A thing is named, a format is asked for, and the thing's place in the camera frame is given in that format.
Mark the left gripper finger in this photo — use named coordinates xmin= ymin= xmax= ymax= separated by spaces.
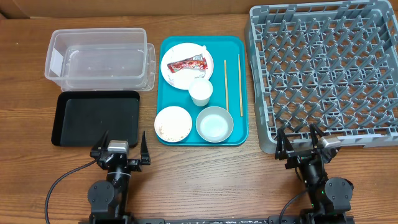
xmin=140 ymin=131 xmax=151 ymax=165
xmin=90 ymin=131 xmax=109 ymax=157

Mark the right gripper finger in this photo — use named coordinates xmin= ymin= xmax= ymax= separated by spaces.
xmin=309 ymin=123 xmax=326 ymax=147
xmin=275 ymin=128 xmax=294 ymax=160

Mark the small white rice bowl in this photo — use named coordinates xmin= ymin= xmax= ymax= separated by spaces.
xmin=154 ymin=106 xmax=193 ymax=143

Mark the grey-rimmed white bowl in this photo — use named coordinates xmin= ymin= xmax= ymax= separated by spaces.
xmin=196 ymin=106 xmax=234 ymax=143

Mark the white paper cup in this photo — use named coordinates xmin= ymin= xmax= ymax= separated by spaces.
xmin=188 ymin=78 xmax=213 ymax=106

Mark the white napkin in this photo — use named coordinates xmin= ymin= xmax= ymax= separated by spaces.
xmin=168 ymin=45 xmax=206 ymax=80

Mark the large white plate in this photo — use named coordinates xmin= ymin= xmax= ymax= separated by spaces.
xmin=160 ymin=43 xmax=214 ymax=90

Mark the red snack wrapper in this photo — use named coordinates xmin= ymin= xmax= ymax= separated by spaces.
xmin=167 ymin=54 xmax=208 ymax=73

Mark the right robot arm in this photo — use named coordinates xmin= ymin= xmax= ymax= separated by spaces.
xmin=275 ymin=124 xmax=354 ymax=223

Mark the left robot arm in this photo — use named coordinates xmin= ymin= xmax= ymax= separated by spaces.
xmin=88 ymin=132 xmax=150 ymax=223

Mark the grey dishwasher rack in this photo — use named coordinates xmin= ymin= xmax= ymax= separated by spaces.
xmin=245 ymin=1 xmax=397 ymax=154

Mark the black plastic tray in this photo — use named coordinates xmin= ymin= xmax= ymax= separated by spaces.
xmin=51 ymin=91 xmax=141 ymax=147

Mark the right wooden chopstick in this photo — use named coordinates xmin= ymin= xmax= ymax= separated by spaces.
xmin=238 ymin=54 xmax=243 ymax=117

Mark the wooden chopstick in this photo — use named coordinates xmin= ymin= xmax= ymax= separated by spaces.
xmin=223 ymin=60 xmax=229 ymax=112
xmin=238 ymin=54 xmax=243 ymax=117

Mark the teal serving tray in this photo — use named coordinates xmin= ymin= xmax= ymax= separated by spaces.
xmin=154 ymin=36 xmax=249 ymax=146

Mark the clear plastic bin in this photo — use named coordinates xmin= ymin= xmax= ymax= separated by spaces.
xmin=44 ymin=28 xmax=156 ymax=91

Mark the left wooden chopstick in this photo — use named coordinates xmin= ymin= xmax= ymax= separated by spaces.
xmin=223 ymin=60 xmax=229 ymax=112

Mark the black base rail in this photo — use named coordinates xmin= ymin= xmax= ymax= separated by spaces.
xmin=79 ymin=215 xmax=355 ymax=224

